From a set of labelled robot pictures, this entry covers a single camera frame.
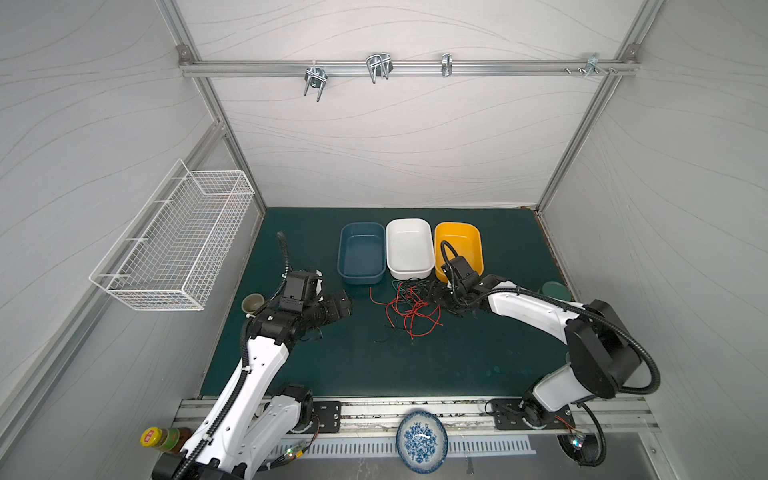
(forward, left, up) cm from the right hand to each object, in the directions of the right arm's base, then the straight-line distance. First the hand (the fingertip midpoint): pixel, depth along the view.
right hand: (435, 293), depth 89 cm
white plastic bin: (+19, +8, -2) cm, 21 cm away
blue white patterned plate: (-37, +4, -6) cm, 38 cm away
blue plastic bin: (+19, +26, -6) cm, 32 cm away
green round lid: (+2, -36, +1) cm, 36 cm away
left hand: (-9, +25, +9) cm, 28 cm away
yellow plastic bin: (+27, -13, -7) cm, 31 cm away
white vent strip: (-38, +13, -6) cm, 41 cm away
